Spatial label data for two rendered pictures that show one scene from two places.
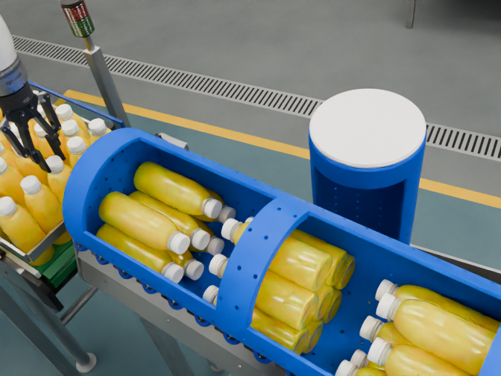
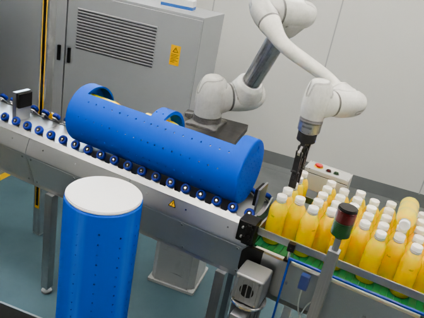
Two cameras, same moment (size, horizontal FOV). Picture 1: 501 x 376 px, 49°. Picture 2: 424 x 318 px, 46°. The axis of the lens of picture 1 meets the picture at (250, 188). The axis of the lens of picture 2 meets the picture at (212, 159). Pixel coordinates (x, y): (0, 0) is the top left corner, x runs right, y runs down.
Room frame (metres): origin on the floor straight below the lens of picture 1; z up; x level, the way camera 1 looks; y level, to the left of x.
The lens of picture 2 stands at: (2.56, -0.54, 1.93)
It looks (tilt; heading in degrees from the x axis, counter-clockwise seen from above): 23 degrees down; 159
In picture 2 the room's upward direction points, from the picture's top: 11 degrees clockwise
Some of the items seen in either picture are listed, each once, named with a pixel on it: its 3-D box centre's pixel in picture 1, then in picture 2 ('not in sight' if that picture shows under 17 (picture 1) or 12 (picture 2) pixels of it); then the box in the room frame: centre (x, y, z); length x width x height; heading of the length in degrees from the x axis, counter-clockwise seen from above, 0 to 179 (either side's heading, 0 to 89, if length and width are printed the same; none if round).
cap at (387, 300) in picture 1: (387, 306); not in sight; (0.41, -0.18, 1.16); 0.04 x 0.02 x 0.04; 137
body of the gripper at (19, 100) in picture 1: (18, 102); (305, 142); (0.97, 0.45, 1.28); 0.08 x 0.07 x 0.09; 137
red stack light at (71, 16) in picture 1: (74, 9); (346, 215); (1.42, 0.38, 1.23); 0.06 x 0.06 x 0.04
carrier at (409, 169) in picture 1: (361, 233); (94, 291); (0.96, -0.31, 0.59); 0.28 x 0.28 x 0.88
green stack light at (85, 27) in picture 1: (80, 23); (342, 227); (1.42, 0.38, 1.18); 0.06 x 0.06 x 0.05
